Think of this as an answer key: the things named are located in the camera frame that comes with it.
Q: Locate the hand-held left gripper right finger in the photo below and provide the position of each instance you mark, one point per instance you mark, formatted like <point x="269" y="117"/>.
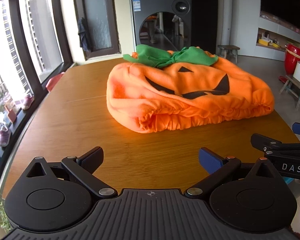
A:
<point x="211" y="161"/>

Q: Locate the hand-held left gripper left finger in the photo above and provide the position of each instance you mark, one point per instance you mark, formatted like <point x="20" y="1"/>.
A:
<point x="92" y="159"/>

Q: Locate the orange pumpkin costume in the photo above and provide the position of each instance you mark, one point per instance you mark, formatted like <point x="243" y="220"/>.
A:
<point x="190" y="87"/>

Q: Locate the wooden bench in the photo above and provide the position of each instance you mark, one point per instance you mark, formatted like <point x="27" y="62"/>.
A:
<point x="296" y="87"/>

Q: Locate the red drum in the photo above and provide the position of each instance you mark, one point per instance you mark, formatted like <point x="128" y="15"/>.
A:
<point x="293" y="60"/>

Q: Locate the pink shoe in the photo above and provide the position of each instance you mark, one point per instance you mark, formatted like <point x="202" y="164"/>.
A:
<point x="4" y="135"/>
<point x="27" y="101"/>

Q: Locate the red chair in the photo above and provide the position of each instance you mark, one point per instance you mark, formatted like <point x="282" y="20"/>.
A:
<point x="53" y="81"/>

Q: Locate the small orange card stand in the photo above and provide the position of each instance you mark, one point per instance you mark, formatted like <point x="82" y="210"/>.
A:
<point x="11" y="113"/>

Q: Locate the yellow toy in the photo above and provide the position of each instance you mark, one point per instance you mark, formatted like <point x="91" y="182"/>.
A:
<point x="263" y="40"/>

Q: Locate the small wooden stool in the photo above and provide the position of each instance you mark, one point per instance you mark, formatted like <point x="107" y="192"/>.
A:
<point x="228" y="50"/>

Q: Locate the dark hanging cloth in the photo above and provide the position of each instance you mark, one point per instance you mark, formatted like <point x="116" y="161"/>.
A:
<point x="84" y="35"/>

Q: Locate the black television screen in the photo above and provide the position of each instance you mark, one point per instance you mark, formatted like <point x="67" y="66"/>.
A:
<point x="282" y="2"/>

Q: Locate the dark framed window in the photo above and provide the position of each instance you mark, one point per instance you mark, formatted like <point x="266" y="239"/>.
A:
<point x="43" y="30"/>

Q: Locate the frosted glass door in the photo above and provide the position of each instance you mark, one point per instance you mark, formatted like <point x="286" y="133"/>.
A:
<point x="97" y="17"/>

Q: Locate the grey washing machine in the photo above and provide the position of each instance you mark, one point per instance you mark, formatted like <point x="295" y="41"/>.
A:
<point x="162" y="25"/>

